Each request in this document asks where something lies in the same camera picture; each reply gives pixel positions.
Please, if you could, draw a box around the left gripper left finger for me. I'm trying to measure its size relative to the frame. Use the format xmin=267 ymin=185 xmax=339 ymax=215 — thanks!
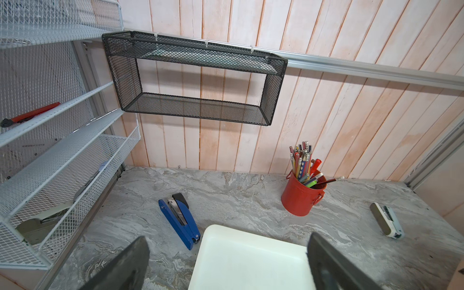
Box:
xmin=80 ymin=236 xmax=150 ymax=290

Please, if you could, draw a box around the black mesh wall basket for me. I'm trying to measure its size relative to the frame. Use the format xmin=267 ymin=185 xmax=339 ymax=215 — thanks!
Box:
xmin=102 ymin=31 xmax=288 ymax=126

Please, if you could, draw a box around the grey stapler on shelf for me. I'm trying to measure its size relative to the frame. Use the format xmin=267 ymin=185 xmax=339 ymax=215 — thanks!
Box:
xmin=16 ymin=202 xmax=73 ymax=245

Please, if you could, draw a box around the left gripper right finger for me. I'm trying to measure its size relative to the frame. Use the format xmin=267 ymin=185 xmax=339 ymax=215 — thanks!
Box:
xmin=307 ymin=232 xmax=381 ymax=290

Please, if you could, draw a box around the red handled tool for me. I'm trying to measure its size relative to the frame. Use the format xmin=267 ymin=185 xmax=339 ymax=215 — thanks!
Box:
xmin=1 ymin=102 xmax=60 ymax=128

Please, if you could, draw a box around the white wire wall shelf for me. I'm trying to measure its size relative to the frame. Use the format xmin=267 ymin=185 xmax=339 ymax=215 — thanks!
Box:
xmin=1 ymin=1 xmax=140 ymax=270

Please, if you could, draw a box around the red pen cup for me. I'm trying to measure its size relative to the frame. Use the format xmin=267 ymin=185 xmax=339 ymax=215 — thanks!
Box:
xmin=281 ymin=171 xmax=327 ymax=216

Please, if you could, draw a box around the pens and pencils bunch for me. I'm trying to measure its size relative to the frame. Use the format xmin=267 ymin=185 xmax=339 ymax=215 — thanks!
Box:
xmin=286 ymin=141 xmax=346 ymax=189

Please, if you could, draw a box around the white storage tray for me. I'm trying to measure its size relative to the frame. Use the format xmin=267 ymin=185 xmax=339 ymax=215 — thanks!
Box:
xmin=188 ymin=225 xmax=315 ymax=290

